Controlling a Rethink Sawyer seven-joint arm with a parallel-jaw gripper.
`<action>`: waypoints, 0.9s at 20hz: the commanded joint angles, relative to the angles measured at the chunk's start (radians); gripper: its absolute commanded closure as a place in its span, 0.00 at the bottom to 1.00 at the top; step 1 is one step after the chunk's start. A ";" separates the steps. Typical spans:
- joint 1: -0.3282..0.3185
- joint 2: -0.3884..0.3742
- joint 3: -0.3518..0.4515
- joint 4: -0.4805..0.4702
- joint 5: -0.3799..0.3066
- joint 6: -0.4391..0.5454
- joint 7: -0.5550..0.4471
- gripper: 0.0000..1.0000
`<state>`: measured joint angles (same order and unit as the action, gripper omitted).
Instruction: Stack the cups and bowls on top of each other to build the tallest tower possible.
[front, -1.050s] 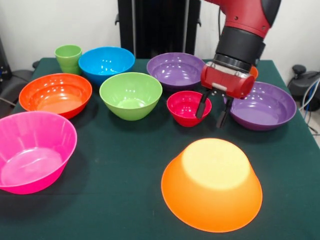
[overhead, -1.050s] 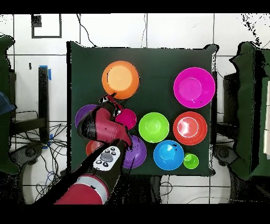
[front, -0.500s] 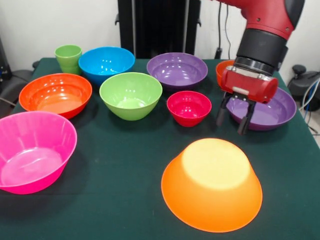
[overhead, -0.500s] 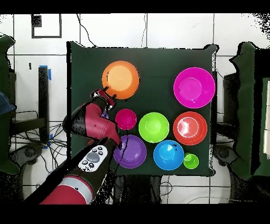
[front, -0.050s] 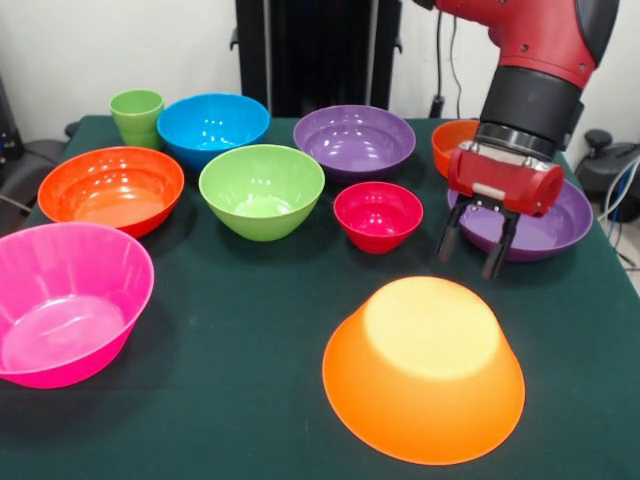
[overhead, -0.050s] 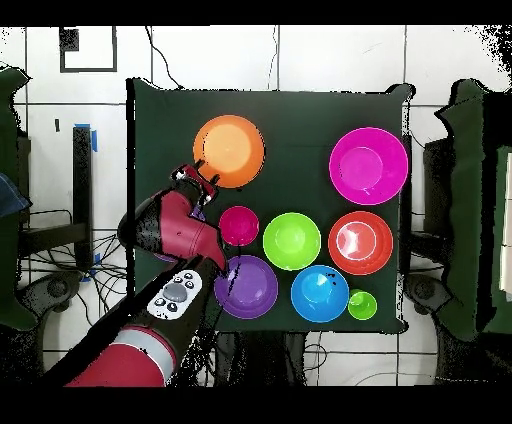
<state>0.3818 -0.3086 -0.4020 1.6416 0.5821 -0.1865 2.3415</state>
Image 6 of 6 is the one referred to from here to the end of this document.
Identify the purple bowl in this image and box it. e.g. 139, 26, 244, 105
151, 199, 208, 264
213, 254, 280, 320

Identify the small crimson bowl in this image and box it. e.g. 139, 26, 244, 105
218, 205, 261, 248

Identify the green bowl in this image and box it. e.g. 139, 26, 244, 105
262, 211, 322, 272

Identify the blue tape strip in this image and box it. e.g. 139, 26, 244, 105
73, 122, 99, 153

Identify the dark green tablecloth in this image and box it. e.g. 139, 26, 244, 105
125, 77, 415, 335

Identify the black bench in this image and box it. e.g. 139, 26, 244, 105
17, 125, 94, 273

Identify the pink bowl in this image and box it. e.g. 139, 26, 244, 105
328, 126, 410, 206

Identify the blue bowl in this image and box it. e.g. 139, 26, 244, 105
290, 264, 350, 324

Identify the large red-orange bowl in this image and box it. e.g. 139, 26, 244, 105
327, 210, 395, 277

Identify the green cup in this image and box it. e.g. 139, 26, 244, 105
346, 288, 378, 322

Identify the green cloth side table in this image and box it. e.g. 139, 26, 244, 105
435, 78, 512, 341
0, 65, 39, 333

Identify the white box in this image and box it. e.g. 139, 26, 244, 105
498, 151, 512, 303

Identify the tangle of cables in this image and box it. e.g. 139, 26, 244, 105
17, 209, 129, 333

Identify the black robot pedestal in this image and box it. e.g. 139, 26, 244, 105
213, 330, 307, 388

